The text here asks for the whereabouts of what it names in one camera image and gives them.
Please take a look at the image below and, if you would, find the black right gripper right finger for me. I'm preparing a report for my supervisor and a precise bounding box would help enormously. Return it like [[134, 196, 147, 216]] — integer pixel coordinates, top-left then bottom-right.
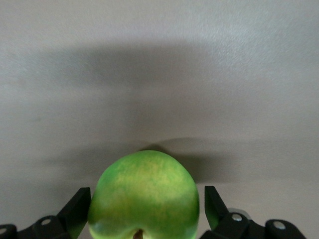
[[199, 186, 307, 239]]

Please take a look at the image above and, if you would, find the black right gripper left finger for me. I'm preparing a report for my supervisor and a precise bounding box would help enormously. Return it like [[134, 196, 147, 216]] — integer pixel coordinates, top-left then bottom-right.
[[0, 187, 92, 239]]

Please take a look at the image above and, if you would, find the green apple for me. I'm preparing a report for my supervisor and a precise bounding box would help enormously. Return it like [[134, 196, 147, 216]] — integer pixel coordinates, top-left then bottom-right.
[[87, 150, 200, 239]]

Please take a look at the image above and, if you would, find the brown table cloth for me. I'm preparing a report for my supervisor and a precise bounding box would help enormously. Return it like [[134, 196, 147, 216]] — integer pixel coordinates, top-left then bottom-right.
[[0, 0, 319, 239]]

